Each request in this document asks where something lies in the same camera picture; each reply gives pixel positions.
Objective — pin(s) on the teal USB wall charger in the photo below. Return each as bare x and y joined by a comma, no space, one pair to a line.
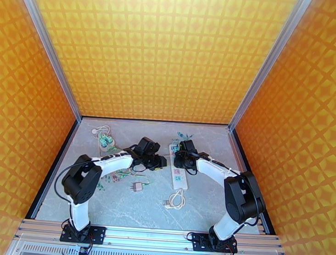
101,142

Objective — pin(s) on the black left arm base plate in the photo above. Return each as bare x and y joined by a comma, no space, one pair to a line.
97,235

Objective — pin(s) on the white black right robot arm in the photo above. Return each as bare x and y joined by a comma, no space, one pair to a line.
243,194

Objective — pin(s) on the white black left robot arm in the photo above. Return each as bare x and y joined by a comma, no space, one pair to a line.
80,182

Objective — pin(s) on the long white power strip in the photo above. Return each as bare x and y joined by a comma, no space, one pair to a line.
180,181

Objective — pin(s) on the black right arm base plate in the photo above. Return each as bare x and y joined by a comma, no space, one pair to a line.
200,242

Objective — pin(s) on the black table edge trim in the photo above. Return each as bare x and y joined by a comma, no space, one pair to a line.
64,150
268,224
157,121

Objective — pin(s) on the aluminium frame post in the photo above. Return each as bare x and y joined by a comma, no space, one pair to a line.
267,66
47,45

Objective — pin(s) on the grey USB wall charger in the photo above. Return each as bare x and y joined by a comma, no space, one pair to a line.
137,187

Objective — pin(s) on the aluminium table edge rail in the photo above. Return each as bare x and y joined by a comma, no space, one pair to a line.
260,224

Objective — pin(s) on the green USB wall charger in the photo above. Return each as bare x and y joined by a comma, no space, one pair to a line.
108,140

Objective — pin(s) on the small controller board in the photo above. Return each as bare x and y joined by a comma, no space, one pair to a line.
82,251

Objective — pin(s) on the aluminium base beam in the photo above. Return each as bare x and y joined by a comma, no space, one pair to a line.
149,236

